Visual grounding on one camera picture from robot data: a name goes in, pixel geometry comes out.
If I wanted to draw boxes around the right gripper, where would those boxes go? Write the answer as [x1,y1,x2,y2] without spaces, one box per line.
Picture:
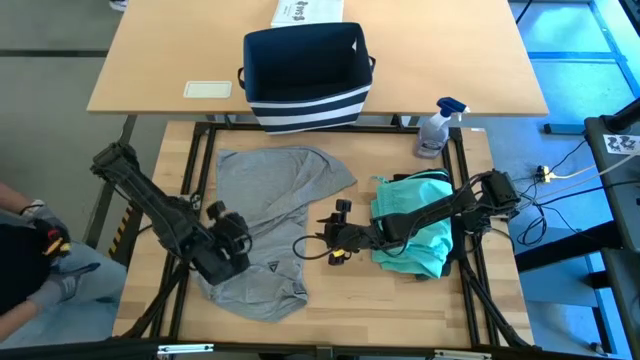
[317,198,385,267]

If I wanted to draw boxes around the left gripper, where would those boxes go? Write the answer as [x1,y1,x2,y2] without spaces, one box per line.
[192,199,254,287]

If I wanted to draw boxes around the grey garment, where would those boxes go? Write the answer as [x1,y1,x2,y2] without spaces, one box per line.
[192,145,359,324]

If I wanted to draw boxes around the teal garment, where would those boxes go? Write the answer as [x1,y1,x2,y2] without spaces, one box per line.
[369,172,455,280]

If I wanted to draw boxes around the black garment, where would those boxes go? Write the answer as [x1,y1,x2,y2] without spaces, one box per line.
[392,168,467,279]

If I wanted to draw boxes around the navy white striped fabric bin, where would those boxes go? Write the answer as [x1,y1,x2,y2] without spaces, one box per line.
[236,21,377,136]

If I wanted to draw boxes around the hazard striped black base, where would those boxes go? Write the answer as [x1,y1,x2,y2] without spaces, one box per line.
[52,202,139,346]

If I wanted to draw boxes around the white rectangular label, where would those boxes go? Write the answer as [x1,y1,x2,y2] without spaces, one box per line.
[182,80,234,100]

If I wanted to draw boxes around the Dawn spray bottle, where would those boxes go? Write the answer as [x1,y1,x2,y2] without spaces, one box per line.
[412,96,471,161]

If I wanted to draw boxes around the light wooden table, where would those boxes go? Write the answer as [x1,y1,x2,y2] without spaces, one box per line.
[86,0,550,118]

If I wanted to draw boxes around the person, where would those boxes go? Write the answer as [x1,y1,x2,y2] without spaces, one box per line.
[0,182,129,347]

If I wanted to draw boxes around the black front crossbar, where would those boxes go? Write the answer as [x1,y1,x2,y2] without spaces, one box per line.
[0,338,640,360]

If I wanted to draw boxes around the white printed cardboard box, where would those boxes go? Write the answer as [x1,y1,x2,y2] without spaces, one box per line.
[270,0,345,29]

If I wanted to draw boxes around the black equipment cart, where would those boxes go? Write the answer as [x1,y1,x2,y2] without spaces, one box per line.
[583,97,640,360]

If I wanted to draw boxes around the white paper with black marks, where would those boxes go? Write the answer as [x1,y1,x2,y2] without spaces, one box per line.
[602,133,640,156]

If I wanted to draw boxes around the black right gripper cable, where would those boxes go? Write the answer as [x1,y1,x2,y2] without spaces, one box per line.
[291,234,335,262]

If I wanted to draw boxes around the black metal table frame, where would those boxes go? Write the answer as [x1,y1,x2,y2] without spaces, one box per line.
[117,120,534,351]

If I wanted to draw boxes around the silver metal bracket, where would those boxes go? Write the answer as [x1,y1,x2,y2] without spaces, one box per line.
[433,349,493,360]
[156,343,215,357]

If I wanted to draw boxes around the black floor cables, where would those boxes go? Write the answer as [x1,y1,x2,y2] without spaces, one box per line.
[497,137,640,247]

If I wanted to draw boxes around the white cable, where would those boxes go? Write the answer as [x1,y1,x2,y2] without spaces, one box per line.
[549,151,640,182]

